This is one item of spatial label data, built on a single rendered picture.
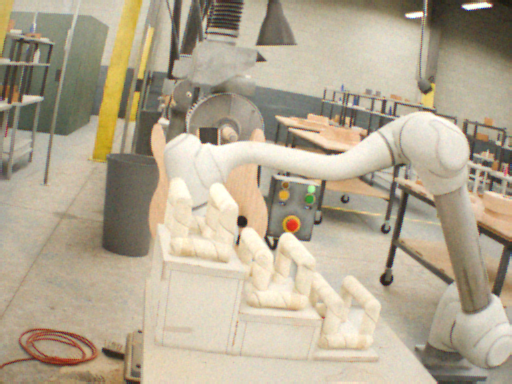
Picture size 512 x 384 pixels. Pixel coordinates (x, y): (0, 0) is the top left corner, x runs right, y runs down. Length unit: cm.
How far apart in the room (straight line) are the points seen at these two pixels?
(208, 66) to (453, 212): 84
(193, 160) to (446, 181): 60
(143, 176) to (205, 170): 332
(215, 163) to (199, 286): 46
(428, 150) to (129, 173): 357
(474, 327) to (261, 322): 73
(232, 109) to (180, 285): 115
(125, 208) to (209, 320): 376
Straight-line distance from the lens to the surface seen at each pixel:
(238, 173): 194
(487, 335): 174
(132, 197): 488
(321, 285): 136
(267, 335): 122
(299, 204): 228
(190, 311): 118
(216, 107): 222
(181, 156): 154
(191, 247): 116
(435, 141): 148
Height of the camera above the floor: 142
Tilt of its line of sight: 9 degrees down
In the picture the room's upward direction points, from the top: 10 degrees clockwise
